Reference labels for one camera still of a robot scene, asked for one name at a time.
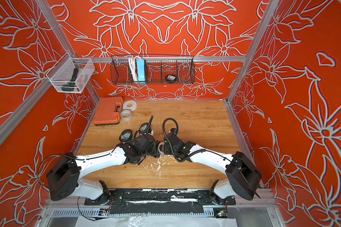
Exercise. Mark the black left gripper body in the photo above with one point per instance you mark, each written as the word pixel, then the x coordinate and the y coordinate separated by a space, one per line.
pixel 152 151

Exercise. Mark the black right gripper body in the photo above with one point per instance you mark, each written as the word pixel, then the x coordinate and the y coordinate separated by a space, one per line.
pixel 168 151

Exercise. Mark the teal charger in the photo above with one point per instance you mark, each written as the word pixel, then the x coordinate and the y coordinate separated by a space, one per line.
pixel 125 136

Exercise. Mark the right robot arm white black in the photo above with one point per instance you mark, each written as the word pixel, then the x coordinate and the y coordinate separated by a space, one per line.
pixel 243 177

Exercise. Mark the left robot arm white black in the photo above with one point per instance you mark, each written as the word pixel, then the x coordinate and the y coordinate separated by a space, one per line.
pixel 67 177

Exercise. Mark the clear tape roll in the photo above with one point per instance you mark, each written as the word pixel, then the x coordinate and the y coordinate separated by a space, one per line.
pixel 126 115

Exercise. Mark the white tape roll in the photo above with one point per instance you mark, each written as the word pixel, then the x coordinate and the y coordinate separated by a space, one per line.
pixel 130 105

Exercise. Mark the orange plastic tool case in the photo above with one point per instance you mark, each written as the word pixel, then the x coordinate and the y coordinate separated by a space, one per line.
pixel 108 111

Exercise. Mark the black charger in basket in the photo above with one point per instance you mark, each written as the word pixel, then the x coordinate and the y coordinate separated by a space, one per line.
pixel 171 78

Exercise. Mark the light blue power bank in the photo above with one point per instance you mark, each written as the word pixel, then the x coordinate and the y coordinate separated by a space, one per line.
pixel 140 69

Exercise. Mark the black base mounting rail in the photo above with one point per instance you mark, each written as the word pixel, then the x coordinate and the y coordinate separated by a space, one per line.
pixel 162 202

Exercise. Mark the black wire wall basket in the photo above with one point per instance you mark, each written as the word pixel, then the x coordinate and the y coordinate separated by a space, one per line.
pixel 124 69

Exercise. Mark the clear acrylic wall box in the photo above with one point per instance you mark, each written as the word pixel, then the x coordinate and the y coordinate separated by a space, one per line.
pixel 61 73

